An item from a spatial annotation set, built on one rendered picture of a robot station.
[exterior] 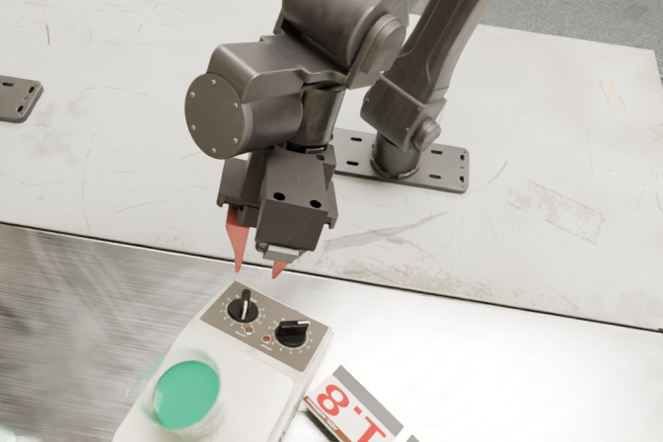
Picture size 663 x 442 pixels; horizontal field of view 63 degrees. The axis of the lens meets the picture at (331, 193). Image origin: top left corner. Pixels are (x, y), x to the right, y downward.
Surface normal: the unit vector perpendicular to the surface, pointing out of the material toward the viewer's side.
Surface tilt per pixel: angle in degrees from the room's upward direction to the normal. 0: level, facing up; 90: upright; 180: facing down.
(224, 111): 60
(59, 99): 0
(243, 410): 0
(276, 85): 91
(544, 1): 0
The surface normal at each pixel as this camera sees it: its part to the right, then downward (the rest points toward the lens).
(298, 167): 0.29, -0.82
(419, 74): -0.57, 0.26
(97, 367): 0.06, -0.52
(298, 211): 0.07, 0.53
